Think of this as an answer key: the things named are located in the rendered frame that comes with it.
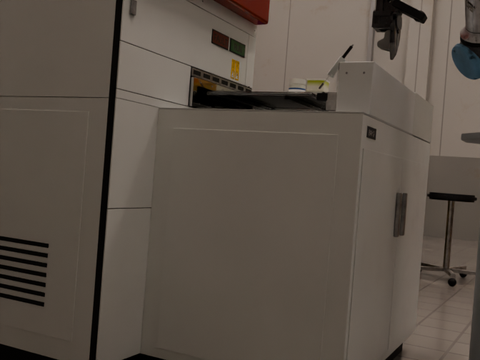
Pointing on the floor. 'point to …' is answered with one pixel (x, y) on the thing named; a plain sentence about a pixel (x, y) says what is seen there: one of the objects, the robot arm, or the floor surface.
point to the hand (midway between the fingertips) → (393, 56)
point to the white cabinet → (283, 236)
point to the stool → (449, 237)
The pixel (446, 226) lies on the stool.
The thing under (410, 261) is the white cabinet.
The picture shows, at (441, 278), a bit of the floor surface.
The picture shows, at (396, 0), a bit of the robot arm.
